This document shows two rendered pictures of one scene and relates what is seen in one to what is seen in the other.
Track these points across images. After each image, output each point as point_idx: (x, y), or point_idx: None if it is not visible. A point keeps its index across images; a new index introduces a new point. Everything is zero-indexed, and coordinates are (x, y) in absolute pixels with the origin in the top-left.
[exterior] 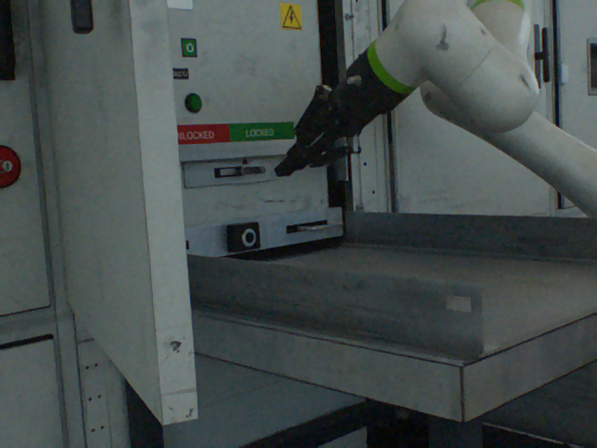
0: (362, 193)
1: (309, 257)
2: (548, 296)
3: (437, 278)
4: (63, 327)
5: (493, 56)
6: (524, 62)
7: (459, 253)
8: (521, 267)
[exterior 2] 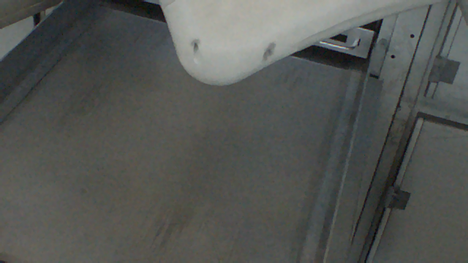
0: (393, 31)
1: (277, 61)
2: (109, 238)
3: (183, 158)
4: (49, 11)
5: (179, 6)
6: (237, 26)
7: (326, 153)
8: (263, 207)
